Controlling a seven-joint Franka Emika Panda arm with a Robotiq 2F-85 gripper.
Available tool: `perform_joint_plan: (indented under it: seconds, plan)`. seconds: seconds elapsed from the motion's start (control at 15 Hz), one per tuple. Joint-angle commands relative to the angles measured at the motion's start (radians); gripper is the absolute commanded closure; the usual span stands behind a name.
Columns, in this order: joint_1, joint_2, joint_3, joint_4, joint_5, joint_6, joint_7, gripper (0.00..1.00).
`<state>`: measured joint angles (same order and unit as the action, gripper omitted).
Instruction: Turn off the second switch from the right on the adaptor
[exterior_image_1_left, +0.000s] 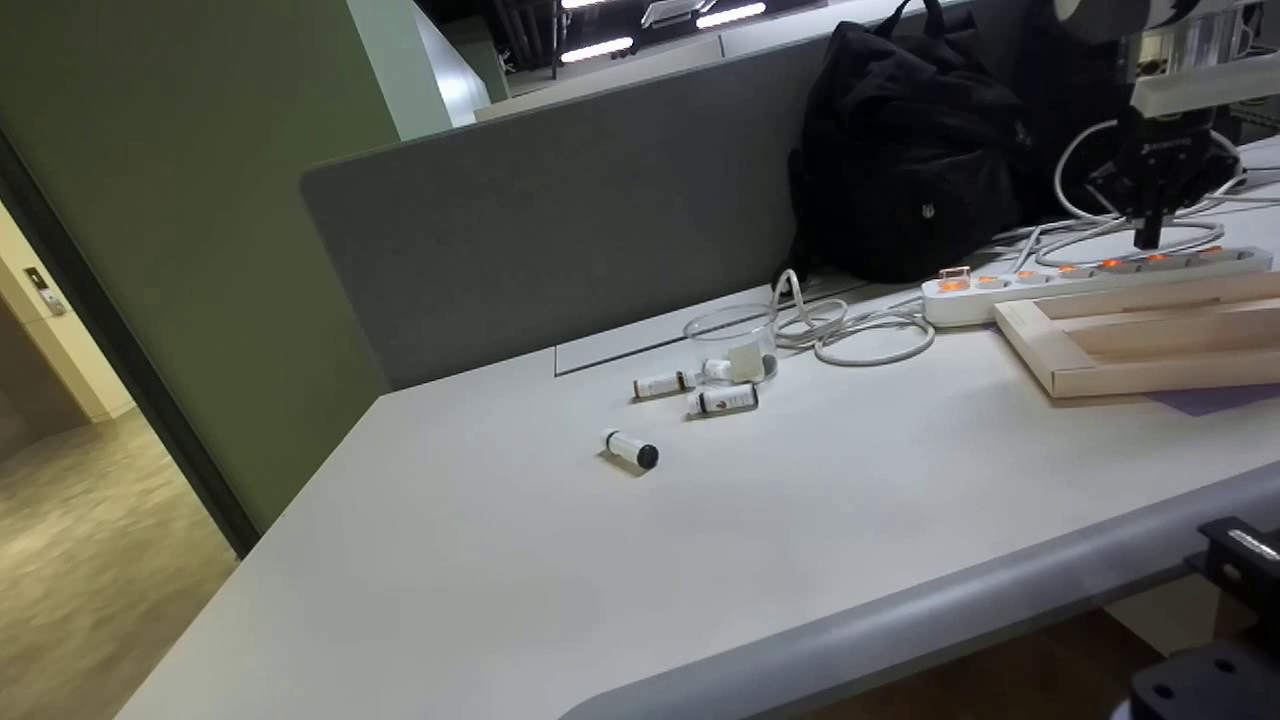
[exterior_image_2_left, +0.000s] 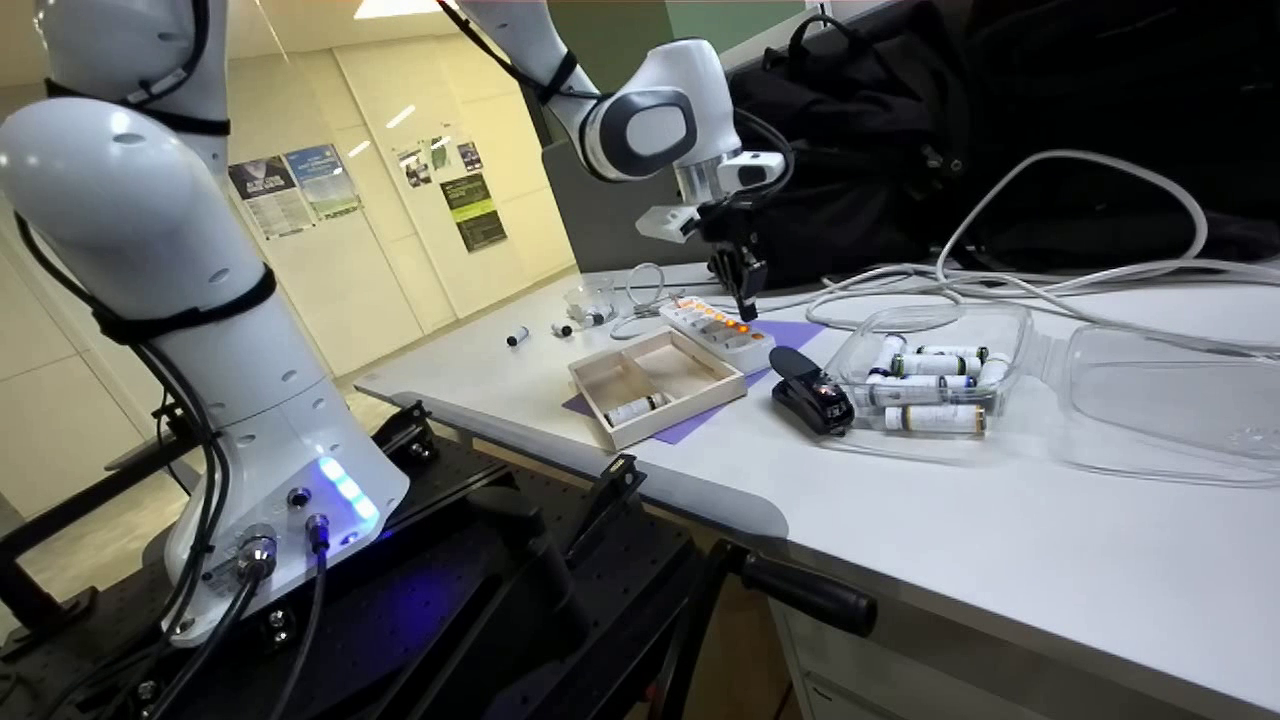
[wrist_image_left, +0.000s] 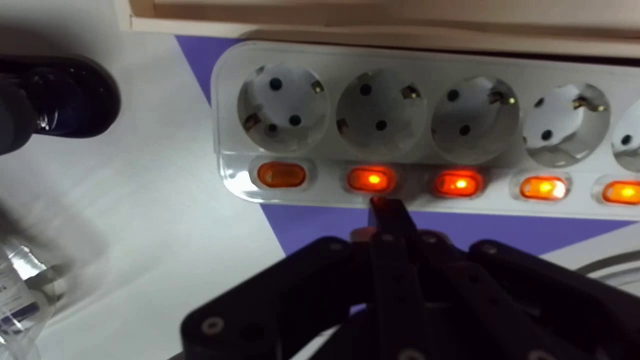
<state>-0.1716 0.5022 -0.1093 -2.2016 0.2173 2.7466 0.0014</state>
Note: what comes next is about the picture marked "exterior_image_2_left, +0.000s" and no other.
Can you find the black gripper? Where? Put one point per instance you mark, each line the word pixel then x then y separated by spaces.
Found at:
pixel 728 242

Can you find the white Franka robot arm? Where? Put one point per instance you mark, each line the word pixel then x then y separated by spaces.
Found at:
pixel 134 227

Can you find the purple paper sheet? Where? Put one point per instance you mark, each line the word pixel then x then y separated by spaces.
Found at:
pixel 790 333

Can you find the black stapler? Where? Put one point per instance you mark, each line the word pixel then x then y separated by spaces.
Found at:
pixel 804 389

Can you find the white vial with black cap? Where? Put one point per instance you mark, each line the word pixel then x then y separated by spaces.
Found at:
pixel 640 405

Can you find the small white vial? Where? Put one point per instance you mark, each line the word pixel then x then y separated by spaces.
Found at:
pixel 560 330
pixel 516 338

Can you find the white labelled vial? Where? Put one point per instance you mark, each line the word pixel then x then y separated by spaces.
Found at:
pixel 906 389
pixel 938 361
pixel 932 422

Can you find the black backpack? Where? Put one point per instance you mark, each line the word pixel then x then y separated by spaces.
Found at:
pixel 1013 95

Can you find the clear plastic container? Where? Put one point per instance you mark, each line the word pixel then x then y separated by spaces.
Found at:
pixel 1174 392

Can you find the black robot cart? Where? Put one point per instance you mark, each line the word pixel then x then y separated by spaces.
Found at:
pixel 442 627

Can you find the green and black wall poster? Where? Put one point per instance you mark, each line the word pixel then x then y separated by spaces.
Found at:
pixel 475 209

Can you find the small white wall notice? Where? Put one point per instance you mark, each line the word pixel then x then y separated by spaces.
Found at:
pixel 414 171

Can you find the blue wall poster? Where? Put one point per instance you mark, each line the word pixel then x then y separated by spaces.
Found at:
pixel 324 182

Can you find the grey wall poster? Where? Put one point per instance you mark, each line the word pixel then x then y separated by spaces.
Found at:
pixel 267 186

